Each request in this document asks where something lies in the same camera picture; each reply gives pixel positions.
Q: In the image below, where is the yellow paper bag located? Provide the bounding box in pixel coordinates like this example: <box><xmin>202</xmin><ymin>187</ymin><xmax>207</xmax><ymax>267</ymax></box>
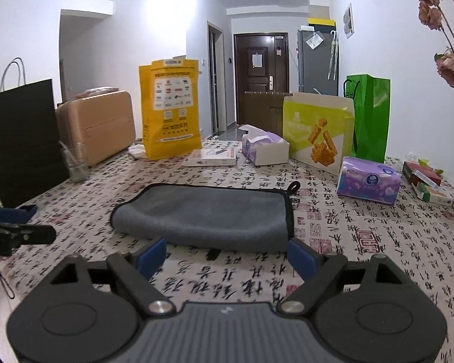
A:
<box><xmin>138</xmin><ymin>58</ymin><xmax>202</xmax><ymax>161</ymax></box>

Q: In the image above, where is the flat white box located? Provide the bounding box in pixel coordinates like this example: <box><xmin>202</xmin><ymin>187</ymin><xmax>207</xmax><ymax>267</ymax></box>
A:
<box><xmin>182</xmin><ymin>148</ymin><xmax>237</xmax><ymax>167</ymax></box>

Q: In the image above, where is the dark brown entrance door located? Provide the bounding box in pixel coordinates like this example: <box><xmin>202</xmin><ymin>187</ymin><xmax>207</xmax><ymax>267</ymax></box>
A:
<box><xmin>234</xmin><ymin>32</ymin><xmax>289</xmax><ymax>124</ymax></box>

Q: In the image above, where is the rose gold suitcase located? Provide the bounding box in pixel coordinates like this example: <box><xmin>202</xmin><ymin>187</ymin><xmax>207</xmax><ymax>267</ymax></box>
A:
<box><xmin>56</xmin><ymin>91</ymin><xmax>136</xmax><ymax>166</ymax></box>

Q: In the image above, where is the green gift bag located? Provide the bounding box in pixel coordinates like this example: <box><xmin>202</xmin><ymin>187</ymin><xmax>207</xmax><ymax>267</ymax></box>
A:
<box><xmin>344</xmin><ymin>74</ymin><xmax>391</xmax><ymax>163</ymax></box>

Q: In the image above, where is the clear drinking glass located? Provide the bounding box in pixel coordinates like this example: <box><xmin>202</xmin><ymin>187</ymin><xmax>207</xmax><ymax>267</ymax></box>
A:
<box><xmin>60</xmin><ymin>141</ymin><xmax>89</xmax><ymax>183</ymax></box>

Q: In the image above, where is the purple tissue pack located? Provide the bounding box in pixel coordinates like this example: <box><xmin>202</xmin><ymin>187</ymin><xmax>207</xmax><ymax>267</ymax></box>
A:
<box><xmin>336</xmin><ymin>156</ymin><xmax>402</xmax><ymax>206</ymax></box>

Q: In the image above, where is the yellow black box on fridge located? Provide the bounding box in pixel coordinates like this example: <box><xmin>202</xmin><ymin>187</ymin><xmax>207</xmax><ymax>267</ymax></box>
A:
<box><xmin>308</xmin><ymin>18</ymin><xmax>336</xmax><ymax>33</ymax></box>

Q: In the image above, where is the green snack box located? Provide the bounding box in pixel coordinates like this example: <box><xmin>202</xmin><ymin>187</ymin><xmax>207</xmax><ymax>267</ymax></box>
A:
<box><xmin>283</xmin><ymin>93</ymin><xmax>355</xmax><ymax>175</ymax></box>

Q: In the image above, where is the purple and grey towel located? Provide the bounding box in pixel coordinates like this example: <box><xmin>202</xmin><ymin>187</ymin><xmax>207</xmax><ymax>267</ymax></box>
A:
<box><xmin>110</xmin><ymin>181</ymin><xmax>301</xmax><ymax>253</ymax></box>

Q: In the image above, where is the small red green box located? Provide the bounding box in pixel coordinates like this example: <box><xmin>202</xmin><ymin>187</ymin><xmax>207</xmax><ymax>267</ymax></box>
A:
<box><xmin>402</xmin><ymin>162</ymin><xmax>454</xmax><ymax>207</ymax></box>

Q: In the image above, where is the calligraphy print tablecloth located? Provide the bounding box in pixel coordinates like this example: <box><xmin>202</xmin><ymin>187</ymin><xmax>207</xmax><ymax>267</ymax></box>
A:
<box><xmin>0</xmin><ymin>140</ymin><xmax>454</xmax><ymax>362</ymax></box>

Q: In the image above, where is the grey refrigerator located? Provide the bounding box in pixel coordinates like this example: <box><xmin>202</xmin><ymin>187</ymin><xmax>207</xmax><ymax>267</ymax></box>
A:
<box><xmin>298</xmin><ymin>25</ymin><xmax>339</xmax><ymax>96</ymax></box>

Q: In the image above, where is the wall picture frame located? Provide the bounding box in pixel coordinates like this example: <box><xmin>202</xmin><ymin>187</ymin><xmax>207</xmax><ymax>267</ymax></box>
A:
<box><xmin>343</xmin><ymin>3</ymin><xmax>354</xmax><ymax>38</ymax></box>

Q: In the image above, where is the black paper shopping bag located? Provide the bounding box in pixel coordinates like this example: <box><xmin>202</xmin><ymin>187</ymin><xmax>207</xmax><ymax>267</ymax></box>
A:
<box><xmin>0</xmin><ymin>57</ymin><xmax>69</xmax><ymax>208</ymax></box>

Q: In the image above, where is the open white tissue box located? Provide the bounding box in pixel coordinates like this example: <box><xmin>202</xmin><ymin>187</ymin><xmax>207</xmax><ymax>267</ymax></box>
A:
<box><xmin>239</xmin><ymin>125</ymin><xmax>289</xmax><ymax>166</ymax></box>

